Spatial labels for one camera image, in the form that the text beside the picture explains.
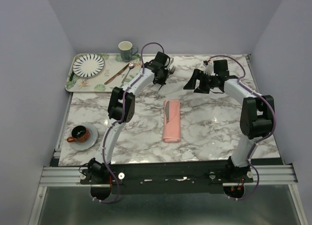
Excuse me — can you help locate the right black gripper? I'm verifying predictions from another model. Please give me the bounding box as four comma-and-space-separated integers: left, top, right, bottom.
183, 68, 218, 94

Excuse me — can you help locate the black silver fork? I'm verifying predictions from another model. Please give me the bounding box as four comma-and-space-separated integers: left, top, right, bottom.
159, 66, 176, 90

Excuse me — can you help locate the silver table knife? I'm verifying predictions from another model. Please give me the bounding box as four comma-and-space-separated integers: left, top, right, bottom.
164, 101, 170, 124

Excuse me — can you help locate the pink cloth napkin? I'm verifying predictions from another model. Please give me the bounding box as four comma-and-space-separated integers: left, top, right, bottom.
162, 100, 181, 143

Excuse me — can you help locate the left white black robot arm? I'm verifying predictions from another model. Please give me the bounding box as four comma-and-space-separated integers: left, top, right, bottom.
87, 52, 174, 184

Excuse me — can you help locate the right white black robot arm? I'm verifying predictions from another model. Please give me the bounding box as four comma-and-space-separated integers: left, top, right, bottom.
183, 56, 276, 182

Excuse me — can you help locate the silver spoon on tray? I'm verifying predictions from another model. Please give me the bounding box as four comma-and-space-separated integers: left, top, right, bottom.
121, 62, 135, 85

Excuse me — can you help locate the copper knife on tray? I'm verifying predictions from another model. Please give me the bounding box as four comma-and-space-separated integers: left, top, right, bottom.
104, 63, 129, 85

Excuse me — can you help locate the green ceramic mug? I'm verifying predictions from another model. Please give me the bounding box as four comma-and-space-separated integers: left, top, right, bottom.
118, 41, 138, 62

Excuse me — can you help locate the leaf pattern serving tray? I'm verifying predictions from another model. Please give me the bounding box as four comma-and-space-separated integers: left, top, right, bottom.
65, 53, 141, 93

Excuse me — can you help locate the striped white plate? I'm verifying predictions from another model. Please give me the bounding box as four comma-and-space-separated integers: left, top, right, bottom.
72, 54, 105, 78

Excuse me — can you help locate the white saucer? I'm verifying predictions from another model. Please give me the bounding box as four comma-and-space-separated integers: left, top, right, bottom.
70, 123, 98, 151

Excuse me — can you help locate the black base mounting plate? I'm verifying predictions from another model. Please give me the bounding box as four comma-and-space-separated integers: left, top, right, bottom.
80, 159, 253, 195

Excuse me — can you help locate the orange patterned teacup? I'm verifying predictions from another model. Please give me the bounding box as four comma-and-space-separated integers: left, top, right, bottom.
66, 125, 90, 143

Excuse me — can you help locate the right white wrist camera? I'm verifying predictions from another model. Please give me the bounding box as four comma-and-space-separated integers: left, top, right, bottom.
203, 60, 214, 75

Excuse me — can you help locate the aluminium rail frame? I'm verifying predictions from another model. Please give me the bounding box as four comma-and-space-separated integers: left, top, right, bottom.
29, 149, 307, 225

